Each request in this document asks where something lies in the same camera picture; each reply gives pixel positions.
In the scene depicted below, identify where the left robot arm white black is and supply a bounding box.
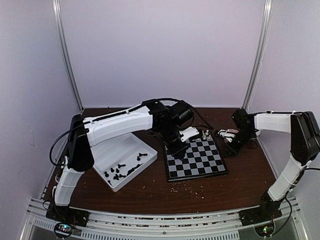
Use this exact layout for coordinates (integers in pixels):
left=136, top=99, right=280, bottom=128
left=51, top=98, right=199, bottom=222

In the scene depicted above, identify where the white chess pieces row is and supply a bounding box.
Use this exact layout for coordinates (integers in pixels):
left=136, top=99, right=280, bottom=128
left=200, top=129, right=212, bottom=141

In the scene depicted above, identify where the black pawn in tray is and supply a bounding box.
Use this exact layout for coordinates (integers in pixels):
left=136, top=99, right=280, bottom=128
left=136, top=153, right=148, bottom=162

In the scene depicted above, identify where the white plastic tray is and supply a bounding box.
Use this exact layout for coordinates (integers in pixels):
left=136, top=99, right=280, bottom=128
left=91, top=133, right=158, bottom=192

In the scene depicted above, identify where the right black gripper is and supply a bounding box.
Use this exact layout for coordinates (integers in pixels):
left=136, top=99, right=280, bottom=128
left=223, top=128, right=256, bottom=157

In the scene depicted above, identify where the left aluminium corner post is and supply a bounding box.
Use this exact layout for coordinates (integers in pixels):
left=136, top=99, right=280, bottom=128
left=52, top=0, right=84, bottom=112

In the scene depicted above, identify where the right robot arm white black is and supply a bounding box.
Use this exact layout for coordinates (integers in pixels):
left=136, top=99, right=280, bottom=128
left=216, top=108, right=320, bottom=221

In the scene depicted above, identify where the right aluminium corner post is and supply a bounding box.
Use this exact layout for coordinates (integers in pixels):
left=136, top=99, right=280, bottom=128
left=242, top=0, right=274, bottom=111

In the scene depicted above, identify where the black white chess board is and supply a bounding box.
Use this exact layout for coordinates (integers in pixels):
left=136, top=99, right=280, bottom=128
left=164, top=131, right=229, bottom=182

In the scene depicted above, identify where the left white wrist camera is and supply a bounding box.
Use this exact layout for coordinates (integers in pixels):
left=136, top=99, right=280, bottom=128
left=179, top=126, right=200, bottom=142

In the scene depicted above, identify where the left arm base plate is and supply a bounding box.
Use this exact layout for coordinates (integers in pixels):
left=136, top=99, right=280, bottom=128
left=45, top=205, right=90, bottom=227

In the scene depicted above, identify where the aluminium corner post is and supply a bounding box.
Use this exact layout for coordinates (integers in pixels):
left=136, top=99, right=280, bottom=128
left=242, top=0, right=274, bottom=111
left=52, top=0, right=84, bottom=112

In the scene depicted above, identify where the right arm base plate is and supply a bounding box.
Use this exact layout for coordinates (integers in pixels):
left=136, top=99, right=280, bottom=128
left=238, top=206, right=282, bottom=226

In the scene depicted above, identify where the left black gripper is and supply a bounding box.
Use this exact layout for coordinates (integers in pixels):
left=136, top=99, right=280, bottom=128
left=157, top=125, right=190, bottom=158

